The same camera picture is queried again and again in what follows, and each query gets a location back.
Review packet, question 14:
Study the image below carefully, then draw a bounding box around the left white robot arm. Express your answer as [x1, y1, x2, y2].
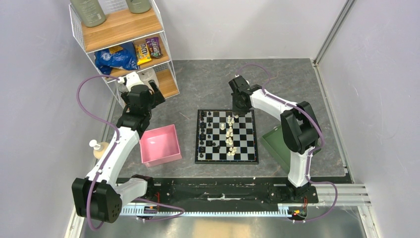
[71, 76, 165, 230]

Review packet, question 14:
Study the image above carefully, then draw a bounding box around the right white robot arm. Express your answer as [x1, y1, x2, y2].
[228, 75, 321, 203]

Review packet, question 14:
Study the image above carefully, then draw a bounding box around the black and white chessboard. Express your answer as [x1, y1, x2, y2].
[195, 109, 259, 165]

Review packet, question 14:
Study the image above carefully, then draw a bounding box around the yellow candy bag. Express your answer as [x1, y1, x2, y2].
[135, 42, 152, 65]

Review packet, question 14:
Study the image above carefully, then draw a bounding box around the pink plastic bin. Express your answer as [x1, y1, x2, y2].
[139, 124, 182, 168]

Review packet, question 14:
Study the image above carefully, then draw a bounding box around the green plastic bin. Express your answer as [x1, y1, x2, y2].
[261, 125, 291, 174]

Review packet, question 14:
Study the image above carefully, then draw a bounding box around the brown candy bag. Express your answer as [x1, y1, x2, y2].
[146, 37, 163, 59]

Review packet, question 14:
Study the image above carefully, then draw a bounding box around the blue snack bag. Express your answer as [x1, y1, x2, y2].
[94, 42, 139, 75]

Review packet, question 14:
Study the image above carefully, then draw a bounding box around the soap pump dispenser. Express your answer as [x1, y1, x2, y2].
[89, 139, 109, 160]

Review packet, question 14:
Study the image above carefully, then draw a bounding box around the grey-green bottle right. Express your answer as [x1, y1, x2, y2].
[126, 0, 152, 14]

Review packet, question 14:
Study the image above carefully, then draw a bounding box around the grey-green bottle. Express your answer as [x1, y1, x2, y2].
[126, 0, 152, 14]
[70, 0, 106, 28]

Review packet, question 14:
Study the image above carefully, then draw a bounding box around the grey-green bottle left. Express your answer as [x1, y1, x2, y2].
[70, 0, 106, 28]

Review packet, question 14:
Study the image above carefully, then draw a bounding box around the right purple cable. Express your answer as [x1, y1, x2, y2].
[236, 63, 339, 224]

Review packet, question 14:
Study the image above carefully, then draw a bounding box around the purple cable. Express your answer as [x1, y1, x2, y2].
[76, 74, 185, 231]
[236, 63, 339, 224]

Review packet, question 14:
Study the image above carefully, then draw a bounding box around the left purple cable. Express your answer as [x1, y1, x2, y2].
[76, 74, 185, 231]

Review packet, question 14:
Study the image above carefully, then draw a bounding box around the white wire wooden shelf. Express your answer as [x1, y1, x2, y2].
[69, 0, 180, 98]

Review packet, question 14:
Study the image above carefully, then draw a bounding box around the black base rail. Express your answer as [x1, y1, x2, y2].
[122, 177, 319, 218]

